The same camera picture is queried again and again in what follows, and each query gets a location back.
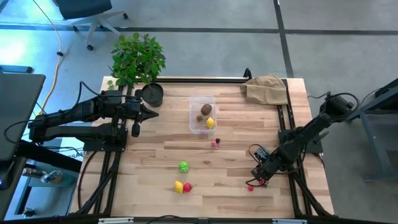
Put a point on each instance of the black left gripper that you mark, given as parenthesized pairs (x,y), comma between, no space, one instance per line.
(136,112)

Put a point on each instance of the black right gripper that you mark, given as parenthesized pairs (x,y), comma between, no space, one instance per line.
(267,169)

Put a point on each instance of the clear plastic tupperware container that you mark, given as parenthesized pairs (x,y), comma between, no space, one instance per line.
(196,104)

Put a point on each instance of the green plant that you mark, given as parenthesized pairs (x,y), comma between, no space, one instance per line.
(136,59)

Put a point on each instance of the brown kiwi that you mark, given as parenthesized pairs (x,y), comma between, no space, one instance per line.
(206,109)

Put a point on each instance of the pink raspberry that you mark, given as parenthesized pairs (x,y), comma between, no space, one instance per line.
(214,144)

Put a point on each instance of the green lettuce ball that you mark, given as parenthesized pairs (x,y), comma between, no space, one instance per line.
(183,167)

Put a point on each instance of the small yellow plastic lemon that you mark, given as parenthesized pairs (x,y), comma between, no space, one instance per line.
(210,123)

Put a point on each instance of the large yellow plastic lemon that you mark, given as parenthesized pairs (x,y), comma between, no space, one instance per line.
(178,187)

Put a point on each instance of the tan cloth bag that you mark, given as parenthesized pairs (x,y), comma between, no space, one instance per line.
(264,90)

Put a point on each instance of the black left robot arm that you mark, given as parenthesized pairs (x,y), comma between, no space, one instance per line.
(77,110)

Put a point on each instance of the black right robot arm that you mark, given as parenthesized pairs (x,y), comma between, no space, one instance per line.
(304,137)

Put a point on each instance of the fallen green leaf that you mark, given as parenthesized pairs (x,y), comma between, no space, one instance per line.
(110,84)

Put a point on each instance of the white paper label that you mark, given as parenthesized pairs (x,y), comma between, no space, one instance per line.
(70,152)

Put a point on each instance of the black clamp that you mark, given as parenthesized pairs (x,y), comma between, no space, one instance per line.
(247,74)

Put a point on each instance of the dark grey side stand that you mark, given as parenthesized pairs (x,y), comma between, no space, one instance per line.
(374,149)

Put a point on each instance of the clear water bottle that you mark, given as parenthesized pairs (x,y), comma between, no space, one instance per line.
(51,176)

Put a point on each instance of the office chair with white base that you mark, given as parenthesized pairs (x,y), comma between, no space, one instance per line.
(84,7)

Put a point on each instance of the dark grey desk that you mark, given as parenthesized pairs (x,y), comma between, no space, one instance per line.
(18,109)

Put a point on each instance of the brown bottle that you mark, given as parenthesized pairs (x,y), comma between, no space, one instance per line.
(31,172)

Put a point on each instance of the black flat device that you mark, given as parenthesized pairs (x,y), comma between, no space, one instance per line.
(15,69)

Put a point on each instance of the black frame side rails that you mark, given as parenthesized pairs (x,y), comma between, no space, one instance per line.
(109,199)
(296,199)

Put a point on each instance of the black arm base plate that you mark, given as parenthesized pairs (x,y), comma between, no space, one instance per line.
(314,147)
(105,145)

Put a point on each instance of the white bracket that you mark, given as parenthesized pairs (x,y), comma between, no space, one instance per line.
(115,220)
(289,221)

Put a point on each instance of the black frame front rail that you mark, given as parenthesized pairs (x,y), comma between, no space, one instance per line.
(236,221)

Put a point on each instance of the black frame rail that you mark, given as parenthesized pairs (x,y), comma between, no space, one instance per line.
(236,221)
(202,79)

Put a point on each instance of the black frame back rail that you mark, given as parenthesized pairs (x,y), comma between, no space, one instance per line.
(202,79)

